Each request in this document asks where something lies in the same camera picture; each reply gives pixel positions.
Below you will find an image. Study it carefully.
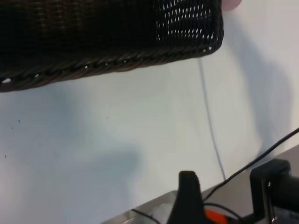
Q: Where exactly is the black clamp bracket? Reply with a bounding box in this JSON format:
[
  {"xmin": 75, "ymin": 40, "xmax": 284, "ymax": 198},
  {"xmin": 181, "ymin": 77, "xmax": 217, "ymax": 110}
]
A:
[{"xmin": 249, "ymin": 159, "xmax": 292, "ymax": 221}]

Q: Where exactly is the thin black cable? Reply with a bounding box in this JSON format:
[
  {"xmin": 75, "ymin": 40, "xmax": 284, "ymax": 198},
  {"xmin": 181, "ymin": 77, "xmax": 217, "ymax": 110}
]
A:
[
  {"xmin": 130, "ymin": 208, "xmax": 161, "ymax": 224},
  {"xmin": 203, "ymin": 202, "xmax": 241, "ymax": 221}
]

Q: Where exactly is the pink peach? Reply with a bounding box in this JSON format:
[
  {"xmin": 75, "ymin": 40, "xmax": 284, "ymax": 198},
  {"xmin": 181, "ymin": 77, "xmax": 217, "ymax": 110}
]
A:
[{"xmin": 221, "ymin": 0, "xmax": 242, "ymax": 11}]

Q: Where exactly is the silver metal table frame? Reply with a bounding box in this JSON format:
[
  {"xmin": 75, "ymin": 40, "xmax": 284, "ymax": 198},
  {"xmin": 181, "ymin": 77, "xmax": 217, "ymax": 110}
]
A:
[{"xmin": 101, "ymin": 144, "xmax": 299, "ymax": 224}]

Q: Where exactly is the white printed label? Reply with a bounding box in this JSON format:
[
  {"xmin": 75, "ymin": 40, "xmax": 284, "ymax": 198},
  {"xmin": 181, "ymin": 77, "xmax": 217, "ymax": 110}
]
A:
[{"xmin": 274, "ymin": 205, "xmax": 299, "ymax": 224}]

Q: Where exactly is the brown wicker basket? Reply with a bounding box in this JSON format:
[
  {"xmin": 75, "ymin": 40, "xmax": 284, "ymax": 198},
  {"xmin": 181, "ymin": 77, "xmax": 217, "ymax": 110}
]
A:
[{"xmin": 0, "ymin": 0, "xmax": 224, "ymax": 93}]

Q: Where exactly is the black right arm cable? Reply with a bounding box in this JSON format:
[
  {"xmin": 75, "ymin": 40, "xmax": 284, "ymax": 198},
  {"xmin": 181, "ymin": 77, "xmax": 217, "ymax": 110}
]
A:
[{"xmin": 202, "ymin": 127, "xmax": 299, "ymax": 201}]

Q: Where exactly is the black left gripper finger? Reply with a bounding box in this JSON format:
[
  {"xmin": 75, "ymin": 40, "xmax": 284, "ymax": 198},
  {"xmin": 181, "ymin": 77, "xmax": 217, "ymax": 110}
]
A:
[{"xmin": 168, "ymin": 171, "xmax": 210, "ymax": 224}]

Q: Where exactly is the orange object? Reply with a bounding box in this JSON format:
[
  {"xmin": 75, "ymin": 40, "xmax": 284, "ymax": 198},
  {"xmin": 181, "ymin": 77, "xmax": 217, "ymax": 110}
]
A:
[{"xmin": 204, "ymin": 208, "xmax": 228, "ymax": 224}]

